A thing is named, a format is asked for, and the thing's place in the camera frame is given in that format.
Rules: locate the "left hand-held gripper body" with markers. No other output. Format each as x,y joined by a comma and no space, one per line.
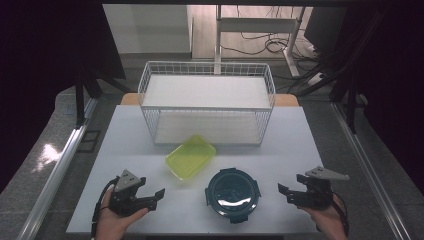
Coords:
125,196

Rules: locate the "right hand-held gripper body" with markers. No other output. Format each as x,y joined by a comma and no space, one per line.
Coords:
318,193

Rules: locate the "yellow-green plastic food container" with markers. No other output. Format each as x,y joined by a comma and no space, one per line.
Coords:
190,157

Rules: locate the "round dark teal food container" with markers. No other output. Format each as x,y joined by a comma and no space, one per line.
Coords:
232,195

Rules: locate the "person's right hand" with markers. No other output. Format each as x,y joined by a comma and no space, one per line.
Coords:
328,221

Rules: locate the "person's left hand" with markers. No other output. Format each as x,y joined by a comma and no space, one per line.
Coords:
111,225

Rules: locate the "wooden table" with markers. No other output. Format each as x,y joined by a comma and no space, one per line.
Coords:
286,100

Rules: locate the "white power strip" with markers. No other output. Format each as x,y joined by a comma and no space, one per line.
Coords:
315,78

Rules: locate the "dark curtain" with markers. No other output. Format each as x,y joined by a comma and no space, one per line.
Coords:
40,66
396,83

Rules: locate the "white panel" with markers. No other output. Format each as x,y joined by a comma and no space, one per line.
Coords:
146,28

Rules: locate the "aluminium rail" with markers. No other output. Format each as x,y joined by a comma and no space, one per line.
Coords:
53,176
370,170

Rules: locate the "white metal desk frame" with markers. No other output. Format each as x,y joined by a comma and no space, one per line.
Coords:
256,25

